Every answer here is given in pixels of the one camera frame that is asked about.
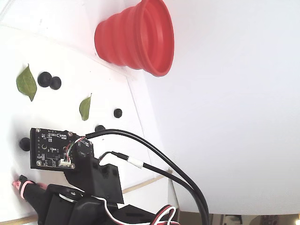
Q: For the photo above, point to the thin curved wooden rod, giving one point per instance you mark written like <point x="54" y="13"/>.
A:
<point x="140" y="185"/>

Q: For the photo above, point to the pink sleeved gripper finger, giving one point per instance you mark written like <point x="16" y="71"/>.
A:
<point x="42" y="186"/>
<point x="30" y="191"/>

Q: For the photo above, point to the small green leaf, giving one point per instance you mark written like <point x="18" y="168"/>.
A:
<point x="84" y="108"/>

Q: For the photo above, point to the dark blueberry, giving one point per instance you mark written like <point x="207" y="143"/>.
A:
<point x="24" y="143"/>
<point x="44" y="79"/>
<point x="99" y="128"/>
<point x="56" y="83"/>
<point x="117" y="113"/>

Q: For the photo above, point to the black camera circuit board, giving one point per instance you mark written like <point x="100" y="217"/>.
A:
<point x="47" y="147"/>

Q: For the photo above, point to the large green leaf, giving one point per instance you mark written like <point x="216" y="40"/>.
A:
<point x="26" y="83"/>

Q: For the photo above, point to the black camera mount housing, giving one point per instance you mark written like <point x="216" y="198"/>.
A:
<point x="103" y="178"/>

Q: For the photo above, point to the red collapsible silicone cup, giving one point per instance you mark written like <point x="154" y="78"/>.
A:
<point x="131" y="39"/>

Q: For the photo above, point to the white paper sheet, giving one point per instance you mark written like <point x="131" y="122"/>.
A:
<point x="65" y="112"/>

